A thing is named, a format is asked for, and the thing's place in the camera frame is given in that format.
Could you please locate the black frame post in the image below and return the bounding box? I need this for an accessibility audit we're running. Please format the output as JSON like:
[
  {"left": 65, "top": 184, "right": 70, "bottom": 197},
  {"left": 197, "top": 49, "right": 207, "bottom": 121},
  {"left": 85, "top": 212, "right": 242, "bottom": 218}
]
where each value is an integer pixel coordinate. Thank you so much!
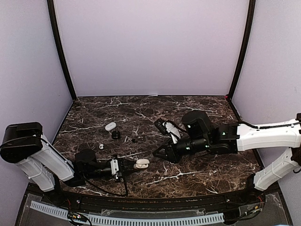
[
  {"left": 227, "top": 0, "right": 256, "bottom": 101},
  {"left": 47, "top": 0, "right": 77, "bottom": 101}
]

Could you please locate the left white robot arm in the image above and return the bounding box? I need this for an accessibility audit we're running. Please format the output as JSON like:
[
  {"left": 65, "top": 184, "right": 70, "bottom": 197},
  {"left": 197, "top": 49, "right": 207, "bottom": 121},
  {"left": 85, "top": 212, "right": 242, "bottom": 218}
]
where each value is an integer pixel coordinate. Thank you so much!
[{"left": 0, "top": 122, "right": 138, "bottom": 205}]

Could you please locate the beige gold-rimmed charging case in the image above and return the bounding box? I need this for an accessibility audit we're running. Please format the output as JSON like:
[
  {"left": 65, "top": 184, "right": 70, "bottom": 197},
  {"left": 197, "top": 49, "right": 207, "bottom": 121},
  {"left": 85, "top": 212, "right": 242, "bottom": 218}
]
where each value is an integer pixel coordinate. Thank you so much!
[{"left": 134, "top": 159, "right": 150, "bottom": 170}]

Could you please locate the white oval charging case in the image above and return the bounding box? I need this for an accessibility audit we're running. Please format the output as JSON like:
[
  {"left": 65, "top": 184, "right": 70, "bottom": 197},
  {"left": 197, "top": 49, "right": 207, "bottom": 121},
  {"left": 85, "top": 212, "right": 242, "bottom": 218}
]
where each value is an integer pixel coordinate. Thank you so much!
[{"left": 105, "top": 122, "right": 117, "bottom": 131}]

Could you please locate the white slotted cable duct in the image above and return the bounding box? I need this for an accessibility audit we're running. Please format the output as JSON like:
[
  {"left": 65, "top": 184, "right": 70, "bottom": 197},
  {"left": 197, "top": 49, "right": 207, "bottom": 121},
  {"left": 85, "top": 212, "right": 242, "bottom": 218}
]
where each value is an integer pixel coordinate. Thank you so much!
[{"left": 30, "top": 201, "right": 224, "bottom": 226}]

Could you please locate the black front table rail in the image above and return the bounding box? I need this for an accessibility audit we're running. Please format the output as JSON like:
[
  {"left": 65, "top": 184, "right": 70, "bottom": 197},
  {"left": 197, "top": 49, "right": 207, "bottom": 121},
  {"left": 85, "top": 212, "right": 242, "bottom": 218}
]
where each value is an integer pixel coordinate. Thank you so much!
[{"left": 62, "top": 190, "right": 243, "bottom": 211}]

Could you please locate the left black frame post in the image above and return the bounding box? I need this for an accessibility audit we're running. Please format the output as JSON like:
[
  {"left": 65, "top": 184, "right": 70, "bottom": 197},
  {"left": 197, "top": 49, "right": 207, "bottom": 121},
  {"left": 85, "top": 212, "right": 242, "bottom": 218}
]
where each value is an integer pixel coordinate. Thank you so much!
[{"left": 47, "top": 0, "right": 77, "bottom": 101}]

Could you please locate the black round charging case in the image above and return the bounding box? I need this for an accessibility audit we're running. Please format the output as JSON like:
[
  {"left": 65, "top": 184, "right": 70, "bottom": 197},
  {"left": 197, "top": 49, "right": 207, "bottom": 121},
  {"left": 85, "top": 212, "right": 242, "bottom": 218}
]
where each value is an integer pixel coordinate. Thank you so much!
[{"left": 111, "top": 130, "right": 121, "bottom": 140}]

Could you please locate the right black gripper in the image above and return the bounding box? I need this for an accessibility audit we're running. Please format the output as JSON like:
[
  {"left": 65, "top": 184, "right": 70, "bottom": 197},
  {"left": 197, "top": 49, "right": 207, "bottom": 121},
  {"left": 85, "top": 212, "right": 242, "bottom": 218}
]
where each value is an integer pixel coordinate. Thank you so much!
[{"left": 153, "top": 136, "right": 210, "bottom": 164}]

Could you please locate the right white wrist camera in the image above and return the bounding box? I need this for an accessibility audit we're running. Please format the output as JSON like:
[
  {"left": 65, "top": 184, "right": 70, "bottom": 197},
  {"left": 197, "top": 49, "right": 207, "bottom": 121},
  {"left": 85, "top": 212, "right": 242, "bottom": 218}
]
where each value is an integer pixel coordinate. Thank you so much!
[{"left": 163, "top": 121, "right": 182, "bottom": 144}]

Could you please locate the right black frame post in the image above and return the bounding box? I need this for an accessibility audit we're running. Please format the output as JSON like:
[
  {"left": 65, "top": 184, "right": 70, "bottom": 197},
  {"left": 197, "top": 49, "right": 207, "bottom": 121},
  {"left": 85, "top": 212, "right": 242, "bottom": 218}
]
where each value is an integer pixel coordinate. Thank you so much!
[{"left": 227, "top": 0, "right": 256, "bottom": 101}]

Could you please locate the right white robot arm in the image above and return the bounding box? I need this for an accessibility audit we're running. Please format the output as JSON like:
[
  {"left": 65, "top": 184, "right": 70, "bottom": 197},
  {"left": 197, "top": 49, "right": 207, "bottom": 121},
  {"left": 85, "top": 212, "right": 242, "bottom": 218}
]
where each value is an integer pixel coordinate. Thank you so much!
[{"left": 152, "top": 110, "right": 301, "bottom": 204}]

